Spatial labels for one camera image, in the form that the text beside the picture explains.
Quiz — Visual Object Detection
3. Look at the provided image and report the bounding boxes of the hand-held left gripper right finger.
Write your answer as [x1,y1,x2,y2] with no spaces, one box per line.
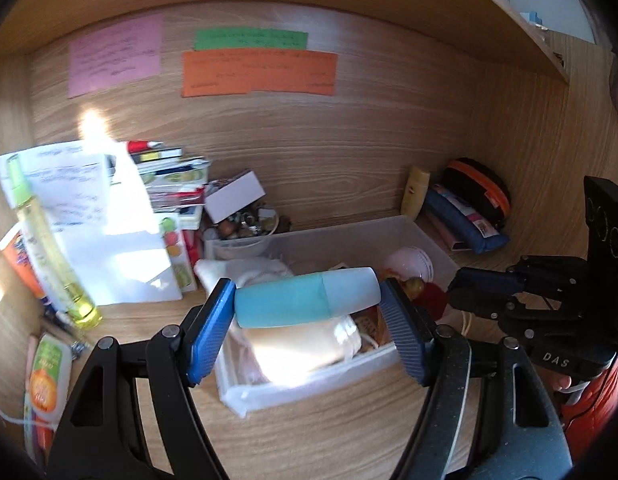
[379,276,574,480]

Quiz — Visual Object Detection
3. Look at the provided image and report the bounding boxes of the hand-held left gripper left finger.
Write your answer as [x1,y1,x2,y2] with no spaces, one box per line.
[48,276,238,480]

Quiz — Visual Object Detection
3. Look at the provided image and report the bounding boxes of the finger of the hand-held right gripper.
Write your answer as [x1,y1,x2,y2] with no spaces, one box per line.
[451,256,540,292]
[446,286,520,322]

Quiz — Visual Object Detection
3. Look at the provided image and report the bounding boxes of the light blue squeeze tube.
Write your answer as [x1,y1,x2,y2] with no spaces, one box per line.
[234,267,382,329]

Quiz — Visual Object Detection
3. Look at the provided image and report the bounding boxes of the clear plastic storage bin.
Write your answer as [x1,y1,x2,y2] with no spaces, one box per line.
[204,215,462,417]

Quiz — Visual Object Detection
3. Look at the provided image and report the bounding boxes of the wooden desktop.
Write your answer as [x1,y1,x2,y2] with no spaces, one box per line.
[0,210,564,480]

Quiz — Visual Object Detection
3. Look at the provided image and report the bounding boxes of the person's right hand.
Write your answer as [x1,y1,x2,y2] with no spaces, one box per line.
[551,373,590,397]

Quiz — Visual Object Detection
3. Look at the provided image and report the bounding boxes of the red item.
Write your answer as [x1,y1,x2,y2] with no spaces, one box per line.
[418,284,450,322]

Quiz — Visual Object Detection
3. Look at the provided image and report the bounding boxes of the blue pencil pouch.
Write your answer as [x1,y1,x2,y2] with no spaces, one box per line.
[421,185,510,255]

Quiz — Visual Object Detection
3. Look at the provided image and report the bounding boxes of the pink notebook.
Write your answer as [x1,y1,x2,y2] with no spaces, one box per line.
[424,210,474,252]

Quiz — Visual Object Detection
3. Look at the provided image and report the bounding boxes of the white folded cloth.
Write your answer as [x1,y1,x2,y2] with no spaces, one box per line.
[194,257,296,293]

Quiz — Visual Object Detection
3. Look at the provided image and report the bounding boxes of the pink round case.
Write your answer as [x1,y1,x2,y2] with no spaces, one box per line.
[386,246,434,287]

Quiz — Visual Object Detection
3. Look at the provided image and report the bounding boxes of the tall fruit print box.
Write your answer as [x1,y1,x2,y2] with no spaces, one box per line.
[159,215,198,293]

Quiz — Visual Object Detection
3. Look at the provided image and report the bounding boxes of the small red box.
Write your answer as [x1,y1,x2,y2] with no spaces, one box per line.
[184,230,202,266]

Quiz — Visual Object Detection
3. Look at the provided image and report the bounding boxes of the clear bowl of beads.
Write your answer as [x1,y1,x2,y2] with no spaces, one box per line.
[204,202,280,261]

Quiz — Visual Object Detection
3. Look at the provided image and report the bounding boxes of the black case with orange zipper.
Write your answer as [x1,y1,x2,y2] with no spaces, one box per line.
[441,157,512,233]

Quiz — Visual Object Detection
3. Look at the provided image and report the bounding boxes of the orange clothing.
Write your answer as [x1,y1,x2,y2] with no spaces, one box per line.
[559,355,618,432]

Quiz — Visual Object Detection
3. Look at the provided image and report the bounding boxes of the white handwritten paper sheets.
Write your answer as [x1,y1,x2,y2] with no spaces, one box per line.
[0,141,184,307]

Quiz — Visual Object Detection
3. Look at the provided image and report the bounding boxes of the beige tube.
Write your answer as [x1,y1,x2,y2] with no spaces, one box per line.
[401,166,432,220]

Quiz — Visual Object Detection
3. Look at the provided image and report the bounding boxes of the white cardboard box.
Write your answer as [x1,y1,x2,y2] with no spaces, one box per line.
[204,170,266,224]

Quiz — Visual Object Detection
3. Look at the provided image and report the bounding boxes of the red and white flat box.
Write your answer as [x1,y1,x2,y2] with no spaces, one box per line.
[149,185,208,209]

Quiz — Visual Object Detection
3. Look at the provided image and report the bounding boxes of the bundle of pens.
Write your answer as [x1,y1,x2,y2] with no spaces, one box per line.
[39,305,90,361]

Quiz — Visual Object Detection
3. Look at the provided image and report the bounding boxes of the green fruit print box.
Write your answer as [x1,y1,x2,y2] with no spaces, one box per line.
[139,157,212,187]

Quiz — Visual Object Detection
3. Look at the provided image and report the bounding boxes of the orange and green tube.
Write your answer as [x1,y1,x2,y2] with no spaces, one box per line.
[24,332,73,423]

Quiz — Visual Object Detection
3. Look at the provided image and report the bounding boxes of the yellow spray bottle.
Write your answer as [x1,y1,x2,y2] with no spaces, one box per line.
[6,154,104,323]

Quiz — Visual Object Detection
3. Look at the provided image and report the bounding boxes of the yellow sticky flag pad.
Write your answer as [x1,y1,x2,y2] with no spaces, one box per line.
[131,147,184,164]

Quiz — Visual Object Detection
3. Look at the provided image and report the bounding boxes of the orange and blue tube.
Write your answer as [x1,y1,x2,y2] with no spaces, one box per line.
[0,222,47,301]

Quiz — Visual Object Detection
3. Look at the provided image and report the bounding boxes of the wooden shelf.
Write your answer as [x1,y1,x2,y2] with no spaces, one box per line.
[436,0,572,86]

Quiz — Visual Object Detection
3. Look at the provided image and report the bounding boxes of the orange paper note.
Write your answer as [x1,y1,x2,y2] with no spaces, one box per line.
[181,50,338,98]

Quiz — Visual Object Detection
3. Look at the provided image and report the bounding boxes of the pink paper note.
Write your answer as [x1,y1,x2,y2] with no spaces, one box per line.
[68,12,164,99]

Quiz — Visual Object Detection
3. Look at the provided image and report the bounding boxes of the green paper note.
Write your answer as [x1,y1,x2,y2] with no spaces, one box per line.
[194,27,308,52]

